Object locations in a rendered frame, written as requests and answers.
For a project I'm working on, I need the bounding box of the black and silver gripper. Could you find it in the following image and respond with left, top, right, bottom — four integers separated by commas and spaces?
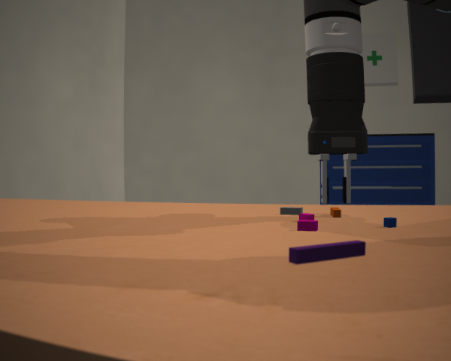
305, 17, 368, 204

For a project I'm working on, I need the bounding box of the orange rod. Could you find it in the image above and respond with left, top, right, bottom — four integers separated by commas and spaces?
331, 208, 341, 217

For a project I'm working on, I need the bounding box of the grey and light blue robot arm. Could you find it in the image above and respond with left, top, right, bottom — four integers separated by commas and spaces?
304, 0, 451, 25

